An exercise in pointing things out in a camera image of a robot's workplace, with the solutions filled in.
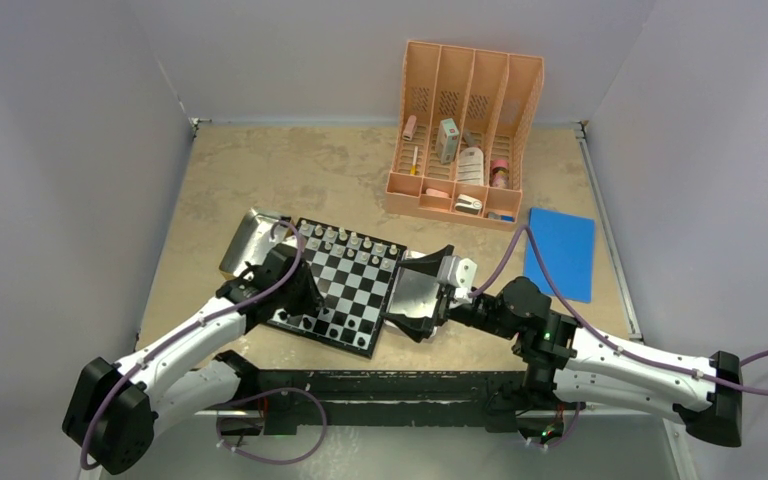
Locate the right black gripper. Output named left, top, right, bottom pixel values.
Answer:
left=380, top=246, right=518, bottom=344

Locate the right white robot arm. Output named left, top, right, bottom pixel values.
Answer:
left=387, top=246, right=742, bottom=448

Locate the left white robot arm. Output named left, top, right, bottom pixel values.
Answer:
left=62, top=244, right=323, bottom=474

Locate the black white chess board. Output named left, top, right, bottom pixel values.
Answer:
left=267, top=218, right=407, bottom=358

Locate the metal tin with black pieces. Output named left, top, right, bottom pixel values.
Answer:
left=219, top=208, right=292, bottom=279

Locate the empty metal tin lid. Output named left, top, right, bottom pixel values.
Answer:
left=383, top=251, right=440, bottom=343

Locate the white stapler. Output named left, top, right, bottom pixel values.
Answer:
left=453, top=194, right=483, bottom=215

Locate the pink eraser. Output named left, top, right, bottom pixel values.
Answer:
left=424, top=188, right=450, bottom=199

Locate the yellow white pen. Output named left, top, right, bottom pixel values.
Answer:
left=410, top=146, right=419, bottom=176

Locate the white striped bottle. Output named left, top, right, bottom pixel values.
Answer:
left=455, top=147, right=485, bottom=186

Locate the pink tape roll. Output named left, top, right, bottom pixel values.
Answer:
left=489, top=158, right=510, bottom=189

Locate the white green small box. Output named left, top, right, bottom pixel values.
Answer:
left=435, top=118, right=460, bottom=165

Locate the pink small tube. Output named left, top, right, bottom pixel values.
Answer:
left=401, top=115, right=417, bottom=142

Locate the blue notebook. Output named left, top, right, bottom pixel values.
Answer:
left=528, top=207, right=595, bottom=303

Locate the peach plastic desk organizer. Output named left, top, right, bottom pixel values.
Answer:
left=385, top=40, right=545, bottom=230

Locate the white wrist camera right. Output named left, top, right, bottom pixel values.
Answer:
left=436, top=255, right=477, bottom=291

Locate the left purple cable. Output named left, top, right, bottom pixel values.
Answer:
left=79, top=219, right=307, bottom=472

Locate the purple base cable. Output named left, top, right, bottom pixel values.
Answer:
left=215, top=387, right=329, bottom=466

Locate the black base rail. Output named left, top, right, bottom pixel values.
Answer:
left=193, top=367, right=587, bottom=439

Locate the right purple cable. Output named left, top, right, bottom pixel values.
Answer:
left=470, top=223, right=768, bottom=399

